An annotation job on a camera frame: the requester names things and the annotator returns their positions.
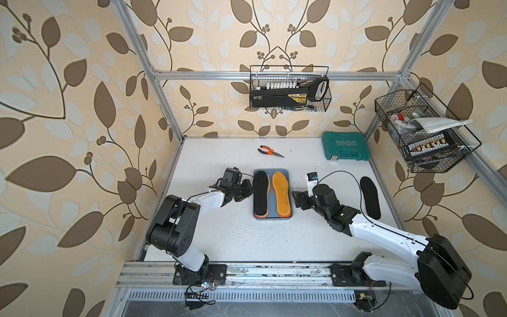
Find black insole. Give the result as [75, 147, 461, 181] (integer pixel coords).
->
[360, 176, 382, 220]
[253, 170, 271, 217]

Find blue storage box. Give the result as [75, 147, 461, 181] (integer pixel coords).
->
[253, 169, 293, 220]

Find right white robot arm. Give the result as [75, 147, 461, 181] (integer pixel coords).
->
[292, 184, 472, 310]

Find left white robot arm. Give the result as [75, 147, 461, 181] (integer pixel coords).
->
[145, 168, 256, 286]

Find black yellow tool box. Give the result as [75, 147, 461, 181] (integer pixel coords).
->
[250, 88, 308, 108]

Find drill bit set box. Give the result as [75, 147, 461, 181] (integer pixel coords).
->
[407, 133, 458, 159]

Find green tool case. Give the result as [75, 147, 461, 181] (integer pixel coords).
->
[321, 132, 371, 161]

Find white paper bag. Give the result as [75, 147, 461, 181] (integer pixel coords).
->
[408, 117, 473, 133]

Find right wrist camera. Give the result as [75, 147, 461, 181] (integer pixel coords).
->
[306, 172, 319, 197]

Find orange handled pliers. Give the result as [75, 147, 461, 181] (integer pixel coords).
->
[257, 145, 284, 158]

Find back wire basket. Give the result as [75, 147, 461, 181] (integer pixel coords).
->
[249, 64, 331, 112]

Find wire basket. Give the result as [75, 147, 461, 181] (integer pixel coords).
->
[375, 83, 482, 173]
[249, 64, 331, 112]

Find right wire basket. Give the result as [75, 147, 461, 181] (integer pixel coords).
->
[375, 83, 482, 173]

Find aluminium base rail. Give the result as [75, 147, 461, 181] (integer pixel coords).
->
[115, 261, 445, 292]

